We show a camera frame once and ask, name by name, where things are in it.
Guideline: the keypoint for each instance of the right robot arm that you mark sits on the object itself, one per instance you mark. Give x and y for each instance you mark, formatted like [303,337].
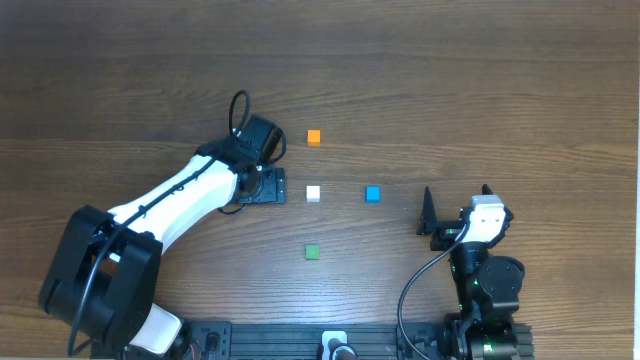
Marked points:
[500,280]

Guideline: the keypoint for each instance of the white cube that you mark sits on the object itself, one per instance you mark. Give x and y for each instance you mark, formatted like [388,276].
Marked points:
[313,193]

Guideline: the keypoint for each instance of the orange cube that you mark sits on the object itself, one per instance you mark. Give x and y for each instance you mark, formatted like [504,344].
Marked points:
[314,137]

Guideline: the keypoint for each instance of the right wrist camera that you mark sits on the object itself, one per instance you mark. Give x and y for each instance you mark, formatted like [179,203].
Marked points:
[485,215]

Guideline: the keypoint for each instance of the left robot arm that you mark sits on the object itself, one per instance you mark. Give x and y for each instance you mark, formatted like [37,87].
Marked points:
[190,195]

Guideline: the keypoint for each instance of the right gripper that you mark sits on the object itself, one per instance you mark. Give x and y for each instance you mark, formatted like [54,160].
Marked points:
[447,237]

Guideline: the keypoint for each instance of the mounting rail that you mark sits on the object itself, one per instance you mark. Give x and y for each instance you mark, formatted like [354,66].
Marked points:
[280,342]

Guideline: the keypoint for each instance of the blue cube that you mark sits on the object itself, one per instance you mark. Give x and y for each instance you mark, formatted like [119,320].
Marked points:
[372,194]

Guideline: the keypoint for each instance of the green cube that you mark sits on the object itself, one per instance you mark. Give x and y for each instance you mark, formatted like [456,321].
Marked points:
[312,252]

